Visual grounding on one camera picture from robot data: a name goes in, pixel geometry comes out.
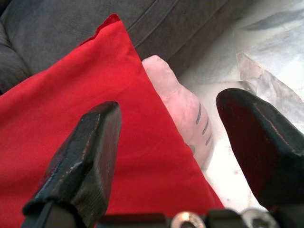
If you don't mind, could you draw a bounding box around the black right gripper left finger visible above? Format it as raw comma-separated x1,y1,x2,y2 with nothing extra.
21,101,123,228

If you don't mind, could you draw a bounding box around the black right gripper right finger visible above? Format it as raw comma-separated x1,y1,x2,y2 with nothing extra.
215,87,304,214

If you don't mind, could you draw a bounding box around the red square pillow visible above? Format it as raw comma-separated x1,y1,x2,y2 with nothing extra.
0,13,225,228

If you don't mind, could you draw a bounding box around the pink cat face pillow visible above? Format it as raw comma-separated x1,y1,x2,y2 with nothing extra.
142,55,214,171

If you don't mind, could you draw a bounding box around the dark grey two-seat sofa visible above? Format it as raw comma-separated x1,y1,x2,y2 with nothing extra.
0,0,259,95

